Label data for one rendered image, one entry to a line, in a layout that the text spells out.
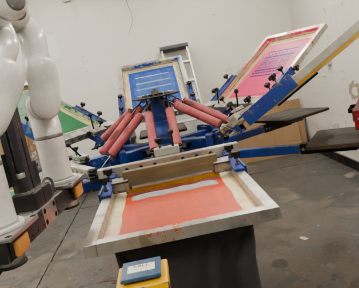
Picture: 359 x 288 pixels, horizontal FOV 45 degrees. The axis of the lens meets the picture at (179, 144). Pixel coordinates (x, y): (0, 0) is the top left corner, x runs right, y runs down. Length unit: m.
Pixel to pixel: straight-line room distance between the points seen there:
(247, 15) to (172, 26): 1.03
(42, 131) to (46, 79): 0.18
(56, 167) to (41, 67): 0.33
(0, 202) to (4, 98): 0.25
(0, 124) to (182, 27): 5.06
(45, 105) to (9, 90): 0.37
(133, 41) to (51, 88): 4.57
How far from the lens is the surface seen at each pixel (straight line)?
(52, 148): 1.48
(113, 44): 5.95
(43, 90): 1.40
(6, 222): 1.11
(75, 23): 6.04
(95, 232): 1.39
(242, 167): 1.75
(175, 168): 1.82
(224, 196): 1.58
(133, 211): 1.62
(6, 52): 1.14
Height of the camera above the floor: 1.43
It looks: 10 degrees down
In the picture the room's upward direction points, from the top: 11 degrees counter-clockwise
